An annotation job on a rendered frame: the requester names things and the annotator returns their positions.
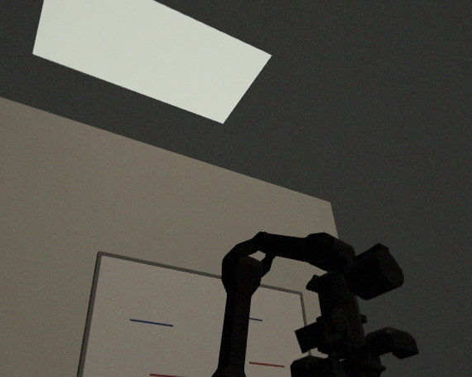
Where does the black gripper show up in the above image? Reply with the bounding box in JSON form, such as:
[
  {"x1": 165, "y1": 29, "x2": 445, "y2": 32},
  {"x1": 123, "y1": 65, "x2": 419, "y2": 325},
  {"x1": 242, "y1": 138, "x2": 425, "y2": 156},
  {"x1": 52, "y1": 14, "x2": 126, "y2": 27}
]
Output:
[{"x1": 290, "y1": 303, "x2": 419, "y2": 377}]

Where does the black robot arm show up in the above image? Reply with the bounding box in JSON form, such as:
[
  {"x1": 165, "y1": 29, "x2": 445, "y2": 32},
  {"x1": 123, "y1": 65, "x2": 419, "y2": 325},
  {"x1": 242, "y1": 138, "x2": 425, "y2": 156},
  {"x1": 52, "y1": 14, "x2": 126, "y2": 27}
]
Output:
[{"x1": 212, "y1": 232, "x2": 404, "y2": 377}]

